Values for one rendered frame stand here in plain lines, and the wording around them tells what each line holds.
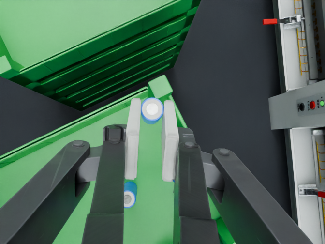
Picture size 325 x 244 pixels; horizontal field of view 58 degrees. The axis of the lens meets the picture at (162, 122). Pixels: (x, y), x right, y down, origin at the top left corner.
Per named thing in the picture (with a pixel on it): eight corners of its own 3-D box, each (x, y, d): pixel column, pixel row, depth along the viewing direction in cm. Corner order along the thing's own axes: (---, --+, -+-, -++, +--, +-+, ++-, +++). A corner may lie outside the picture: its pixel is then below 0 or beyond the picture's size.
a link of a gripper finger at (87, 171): (122, 185, 16) (65, 183, 15) (128, 144, 20) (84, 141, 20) (123, 160, 15) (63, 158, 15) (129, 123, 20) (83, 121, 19)
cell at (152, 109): (146, 127, 28) (146, 125, 22) (138, 110, 28) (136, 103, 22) (163, 119, 29) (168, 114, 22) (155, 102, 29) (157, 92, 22)
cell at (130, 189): (126, 198, 36) (122, 212, 29) (119, 185, 36) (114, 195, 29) (140, 191, 36) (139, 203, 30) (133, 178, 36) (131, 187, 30)
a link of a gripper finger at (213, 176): (179, 163, 15) (236, 167, 15) (174, 126, 20) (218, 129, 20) (176, 188, 16) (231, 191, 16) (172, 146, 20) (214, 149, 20)
